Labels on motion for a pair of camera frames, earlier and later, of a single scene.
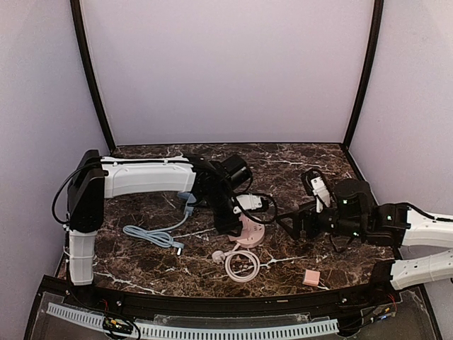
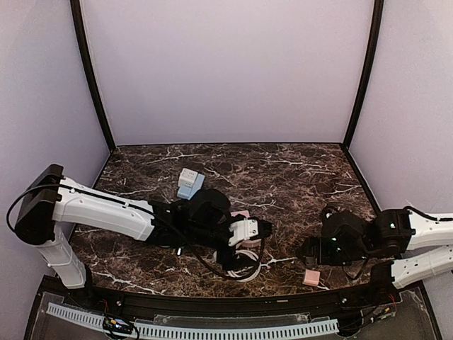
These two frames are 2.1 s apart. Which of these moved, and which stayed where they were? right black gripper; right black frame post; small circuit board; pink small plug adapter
Moved: right black gripper
Stayed: pink small plug adapter; small circuit board; right black frame post
